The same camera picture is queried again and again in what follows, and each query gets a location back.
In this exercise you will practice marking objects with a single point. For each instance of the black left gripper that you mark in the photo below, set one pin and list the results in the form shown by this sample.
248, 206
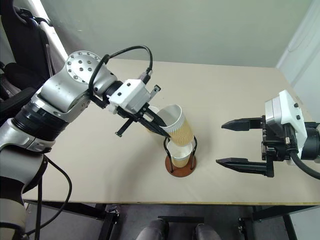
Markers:
133, 117

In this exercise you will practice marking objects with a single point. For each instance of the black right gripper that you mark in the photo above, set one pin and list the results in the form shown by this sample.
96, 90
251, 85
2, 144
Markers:
275, 147

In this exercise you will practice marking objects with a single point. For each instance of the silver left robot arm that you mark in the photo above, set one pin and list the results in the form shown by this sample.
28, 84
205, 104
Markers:
57, 87

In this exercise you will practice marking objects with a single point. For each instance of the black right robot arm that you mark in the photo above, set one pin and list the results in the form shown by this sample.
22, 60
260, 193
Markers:
311, 140

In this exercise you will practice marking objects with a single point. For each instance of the dark grey rounded shape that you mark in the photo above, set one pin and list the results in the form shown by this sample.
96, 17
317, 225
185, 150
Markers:
153, 231
207, 232

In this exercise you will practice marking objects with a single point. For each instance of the white slanted board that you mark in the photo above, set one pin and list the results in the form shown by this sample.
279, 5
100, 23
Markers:
53, 32

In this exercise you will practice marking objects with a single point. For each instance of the black chair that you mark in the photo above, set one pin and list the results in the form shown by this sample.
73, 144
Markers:
20, 45

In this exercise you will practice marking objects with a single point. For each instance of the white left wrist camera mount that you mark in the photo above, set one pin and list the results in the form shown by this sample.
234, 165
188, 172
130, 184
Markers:
132, 93

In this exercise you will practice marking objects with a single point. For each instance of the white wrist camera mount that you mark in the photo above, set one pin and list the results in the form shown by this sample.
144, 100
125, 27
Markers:
132, 93
290, 107

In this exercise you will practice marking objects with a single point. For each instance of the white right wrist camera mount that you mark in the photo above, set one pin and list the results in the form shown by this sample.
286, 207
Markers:
290, 107

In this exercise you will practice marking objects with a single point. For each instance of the pale white wall panel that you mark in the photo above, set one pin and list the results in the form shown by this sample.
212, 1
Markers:
303, 42

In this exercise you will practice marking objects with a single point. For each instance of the black metal table frame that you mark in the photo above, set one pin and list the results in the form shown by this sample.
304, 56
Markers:
75, 209

